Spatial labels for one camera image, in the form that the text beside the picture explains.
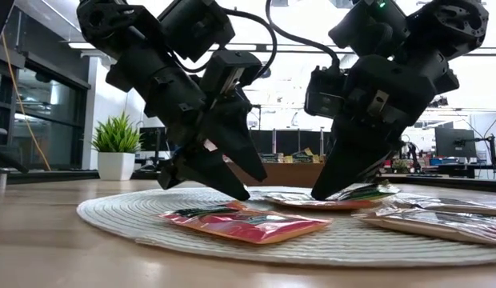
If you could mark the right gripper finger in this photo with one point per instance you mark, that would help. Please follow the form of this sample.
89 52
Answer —
352 160
388 162

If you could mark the large black monitor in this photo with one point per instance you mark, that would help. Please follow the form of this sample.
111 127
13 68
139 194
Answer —
455 142

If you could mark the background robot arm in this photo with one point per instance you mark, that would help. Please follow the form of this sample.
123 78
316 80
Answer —
412 156

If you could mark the large silver foil packet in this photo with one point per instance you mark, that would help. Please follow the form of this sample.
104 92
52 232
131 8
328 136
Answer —
432 226

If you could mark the green plant in white pot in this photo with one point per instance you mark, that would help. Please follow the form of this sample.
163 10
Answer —
116 166

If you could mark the white round woven placemat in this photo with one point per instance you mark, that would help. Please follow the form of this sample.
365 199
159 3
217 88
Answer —
132 216

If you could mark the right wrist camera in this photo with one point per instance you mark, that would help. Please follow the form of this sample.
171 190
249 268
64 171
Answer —
324 94

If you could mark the black aluminium table frame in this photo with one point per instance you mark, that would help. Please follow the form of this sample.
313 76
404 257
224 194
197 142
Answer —
72 174

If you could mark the black ceiling camera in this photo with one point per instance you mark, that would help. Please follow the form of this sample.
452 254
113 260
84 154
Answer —
440 102

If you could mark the small black monitor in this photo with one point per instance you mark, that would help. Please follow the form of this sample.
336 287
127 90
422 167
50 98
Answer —
152 138

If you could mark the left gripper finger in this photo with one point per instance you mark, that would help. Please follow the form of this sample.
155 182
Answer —
236 136
208 172

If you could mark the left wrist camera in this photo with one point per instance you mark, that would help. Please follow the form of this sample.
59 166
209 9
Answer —
196 28

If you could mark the green lemon tea sachet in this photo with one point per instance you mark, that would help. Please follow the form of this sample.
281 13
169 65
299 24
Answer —
308 156
368 193

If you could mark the silver post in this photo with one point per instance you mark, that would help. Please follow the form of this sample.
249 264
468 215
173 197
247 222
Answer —
2 180

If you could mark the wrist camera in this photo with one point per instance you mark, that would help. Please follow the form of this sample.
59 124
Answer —
196 28
324 94

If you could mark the wooden three-compartment box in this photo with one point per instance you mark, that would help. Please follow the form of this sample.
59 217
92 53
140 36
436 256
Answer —
288 176

